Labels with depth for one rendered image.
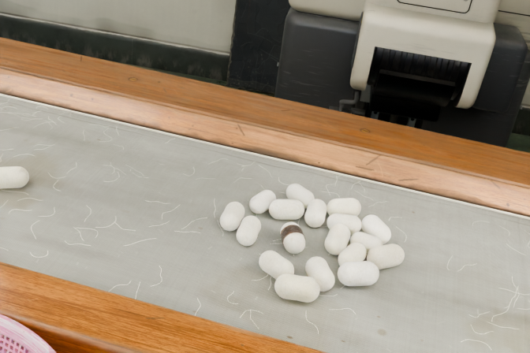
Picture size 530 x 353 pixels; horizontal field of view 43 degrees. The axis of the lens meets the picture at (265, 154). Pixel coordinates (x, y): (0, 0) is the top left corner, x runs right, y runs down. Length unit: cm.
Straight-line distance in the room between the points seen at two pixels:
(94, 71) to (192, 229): 33
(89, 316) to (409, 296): 28
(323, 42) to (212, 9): 130
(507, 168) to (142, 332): 48
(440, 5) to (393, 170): 48
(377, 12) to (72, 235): 70
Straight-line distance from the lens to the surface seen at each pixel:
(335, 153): 78
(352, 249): 63
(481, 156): 84
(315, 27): 148
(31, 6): 302
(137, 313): 53
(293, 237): 63
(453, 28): 118
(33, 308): 54
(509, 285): 68
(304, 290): 58
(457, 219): 75
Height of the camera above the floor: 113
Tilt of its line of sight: 29 degrees down
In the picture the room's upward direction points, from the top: 8 degrees clockwise
